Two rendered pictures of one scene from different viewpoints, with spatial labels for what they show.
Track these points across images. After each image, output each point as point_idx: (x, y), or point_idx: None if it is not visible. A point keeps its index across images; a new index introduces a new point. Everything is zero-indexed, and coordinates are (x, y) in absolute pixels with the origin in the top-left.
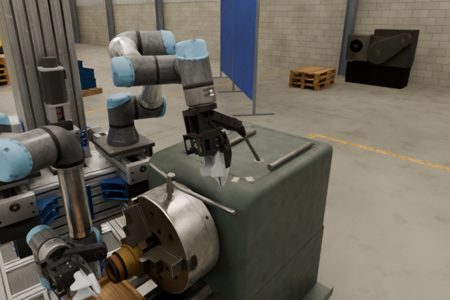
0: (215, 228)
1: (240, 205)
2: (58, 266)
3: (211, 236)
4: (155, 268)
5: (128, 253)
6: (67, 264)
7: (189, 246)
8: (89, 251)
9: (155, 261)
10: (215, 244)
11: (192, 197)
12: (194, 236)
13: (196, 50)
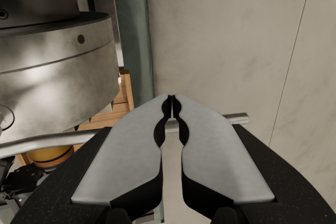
0: (99, 22)
1: None
2: (20, 206)
3: (106, 37)
4: (91, 118)
5: (52, 148)
6: (21, 200)
7: (112, 92)
8: (3, 176)
9: (85, 122)
10: (111, 29)
11: (13, 56)
12: (103, 80)
13: None
